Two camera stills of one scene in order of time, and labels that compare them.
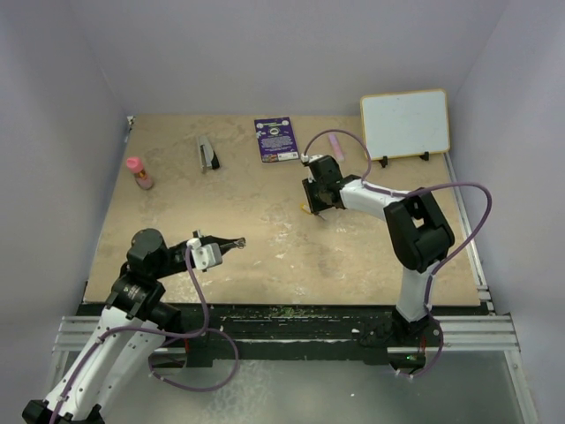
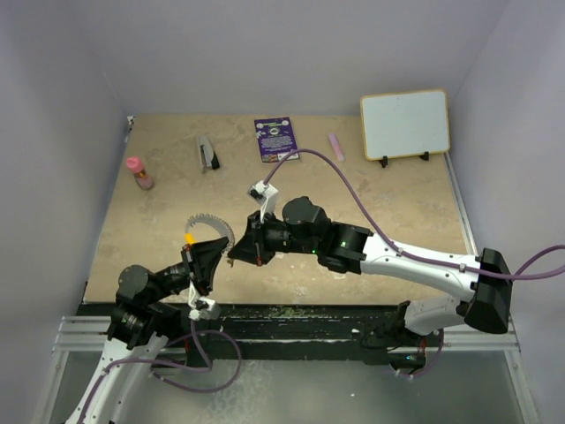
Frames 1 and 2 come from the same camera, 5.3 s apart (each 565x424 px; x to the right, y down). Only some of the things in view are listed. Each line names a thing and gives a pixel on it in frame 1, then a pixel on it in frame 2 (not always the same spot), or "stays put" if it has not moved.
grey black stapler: x=208 y=157 stays put
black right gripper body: x=315 y=195 -> x=270 y=237
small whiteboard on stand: x=405 y=124 stays put
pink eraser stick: x=336 y=147 stays put
